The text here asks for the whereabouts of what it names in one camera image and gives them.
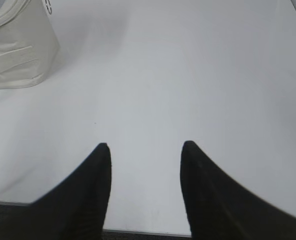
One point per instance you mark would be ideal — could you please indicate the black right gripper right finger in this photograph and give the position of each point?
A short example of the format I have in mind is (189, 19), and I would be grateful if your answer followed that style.
(219, 208)

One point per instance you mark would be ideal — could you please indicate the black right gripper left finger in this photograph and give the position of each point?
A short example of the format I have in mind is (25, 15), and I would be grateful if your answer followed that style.
(73, 210)

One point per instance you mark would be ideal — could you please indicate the cream zippered lunch bag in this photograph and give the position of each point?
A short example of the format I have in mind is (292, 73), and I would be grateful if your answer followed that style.
(28, 43)

